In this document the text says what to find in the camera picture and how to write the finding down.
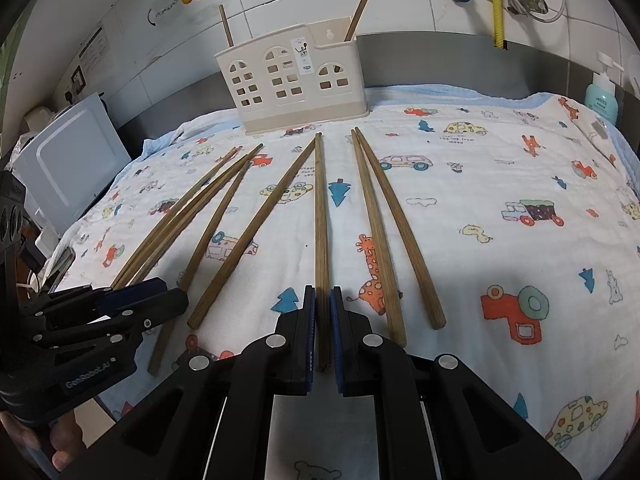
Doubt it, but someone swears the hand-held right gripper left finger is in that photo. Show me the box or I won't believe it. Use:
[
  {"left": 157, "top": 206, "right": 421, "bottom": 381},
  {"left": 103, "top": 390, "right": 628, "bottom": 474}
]
[{"left": 65, "top": 285, "right": 317, "bottom": 480}]

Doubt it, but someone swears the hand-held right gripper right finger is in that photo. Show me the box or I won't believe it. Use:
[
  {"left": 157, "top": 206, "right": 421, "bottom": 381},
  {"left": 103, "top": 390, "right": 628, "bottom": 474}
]
[{"left": 331, "top": 285, "right": 591, "bottom": 480}]

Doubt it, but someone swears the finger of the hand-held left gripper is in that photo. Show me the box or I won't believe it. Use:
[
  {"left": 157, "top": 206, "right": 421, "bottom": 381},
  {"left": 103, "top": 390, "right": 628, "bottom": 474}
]
[
  {"left": 20, "top": 277, "right": 171, "bottom": 328},
  {"left": 35, "top": 287, "right": 191, "bottom": 363}
]

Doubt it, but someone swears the cream house-shaped chopstick holder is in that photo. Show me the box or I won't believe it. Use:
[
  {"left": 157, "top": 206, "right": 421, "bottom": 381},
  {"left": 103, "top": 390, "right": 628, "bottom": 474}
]
[{"left": 214, "top": 16, "right": 370, "bottom": 135}]

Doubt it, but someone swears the person's left hand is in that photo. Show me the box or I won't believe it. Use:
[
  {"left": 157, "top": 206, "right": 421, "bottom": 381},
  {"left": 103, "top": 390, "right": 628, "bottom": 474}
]
[{"left": 0, "top": 409, "right": 87, "bottom": 473}]

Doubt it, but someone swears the white plastic tray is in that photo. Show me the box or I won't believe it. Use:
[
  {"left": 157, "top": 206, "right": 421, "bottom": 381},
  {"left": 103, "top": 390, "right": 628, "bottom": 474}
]
[{"left": 11, "top": 92, "right": 134, "bottom": 239}]

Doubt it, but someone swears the white cartoon printed blanket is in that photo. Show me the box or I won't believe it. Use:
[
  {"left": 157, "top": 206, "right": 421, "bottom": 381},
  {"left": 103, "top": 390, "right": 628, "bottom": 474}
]
[{"left": 59, "top": 82, "right": 640, "bottom": 480}]

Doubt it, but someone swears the beige container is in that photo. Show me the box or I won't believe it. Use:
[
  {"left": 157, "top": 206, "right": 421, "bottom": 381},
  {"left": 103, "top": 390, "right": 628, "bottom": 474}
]
[{"left": 22, "top": 105, "right": 57, "bottom": 132}]

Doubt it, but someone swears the teal pump soap bottle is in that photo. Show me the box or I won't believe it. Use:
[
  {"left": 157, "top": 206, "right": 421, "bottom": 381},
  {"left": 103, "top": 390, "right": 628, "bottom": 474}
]
[{"left": 584, "top": 52, "right": 624, "bottom": 126}]

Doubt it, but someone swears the wall power socket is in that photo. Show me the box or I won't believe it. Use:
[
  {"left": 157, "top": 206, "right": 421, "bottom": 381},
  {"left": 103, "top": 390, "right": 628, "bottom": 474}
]
[{"left": 64, "top": 64, "right": 86, "bottom": 104}]

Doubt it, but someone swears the white wall label sheet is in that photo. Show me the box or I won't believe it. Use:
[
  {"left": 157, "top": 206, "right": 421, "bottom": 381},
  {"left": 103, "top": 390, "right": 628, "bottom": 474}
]
[{"left": 77, "top": 26, "right": 109, "bottom": 69}]

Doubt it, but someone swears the yellow corrugated gas hose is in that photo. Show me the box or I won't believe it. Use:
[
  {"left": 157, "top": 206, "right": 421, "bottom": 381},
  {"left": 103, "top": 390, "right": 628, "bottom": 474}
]
[{"left": 491, "top": 0, "right": 509, "bottom": 51}]

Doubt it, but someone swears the white thin hose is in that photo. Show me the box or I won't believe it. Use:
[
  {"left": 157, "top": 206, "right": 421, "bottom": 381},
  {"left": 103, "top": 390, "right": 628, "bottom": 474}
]
[{"left": 500, "top": 0, "right": 572, "bottom": 24}]

